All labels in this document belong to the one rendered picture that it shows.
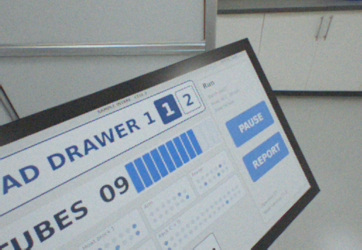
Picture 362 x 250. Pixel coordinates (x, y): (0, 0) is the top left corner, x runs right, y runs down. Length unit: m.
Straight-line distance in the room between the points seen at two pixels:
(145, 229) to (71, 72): 0.92
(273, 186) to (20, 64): 1.12
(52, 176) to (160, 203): 0.13
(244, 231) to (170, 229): 0.12
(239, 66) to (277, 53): 2.01
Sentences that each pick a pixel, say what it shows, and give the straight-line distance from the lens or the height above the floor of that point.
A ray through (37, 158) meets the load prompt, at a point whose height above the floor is 1.16.
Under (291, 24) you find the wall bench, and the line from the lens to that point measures 2.36.
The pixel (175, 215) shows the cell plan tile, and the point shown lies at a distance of 0.32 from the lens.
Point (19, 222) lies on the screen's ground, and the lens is 0.29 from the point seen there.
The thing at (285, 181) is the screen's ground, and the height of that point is 1.01.
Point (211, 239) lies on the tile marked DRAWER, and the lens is 0.36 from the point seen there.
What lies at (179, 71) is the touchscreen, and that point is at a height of 1.19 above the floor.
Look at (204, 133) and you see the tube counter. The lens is 0.34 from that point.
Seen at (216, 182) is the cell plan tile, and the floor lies 1.06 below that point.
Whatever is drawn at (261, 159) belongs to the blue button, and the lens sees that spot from 0.41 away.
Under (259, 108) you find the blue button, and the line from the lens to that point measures 0.42.
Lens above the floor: 1.33
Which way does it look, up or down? 35 degrees down
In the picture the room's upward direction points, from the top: 4 degrees counter-clockwise
